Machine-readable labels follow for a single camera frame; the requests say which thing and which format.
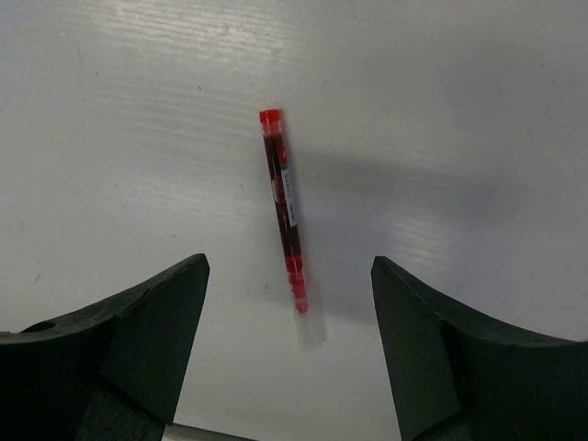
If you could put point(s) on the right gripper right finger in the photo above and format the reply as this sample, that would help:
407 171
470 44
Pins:
458 374

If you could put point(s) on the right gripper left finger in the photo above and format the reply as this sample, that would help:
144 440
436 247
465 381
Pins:
110 371

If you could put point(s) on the red ink refill tube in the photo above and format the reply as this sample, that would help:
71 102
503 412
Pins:
304 290

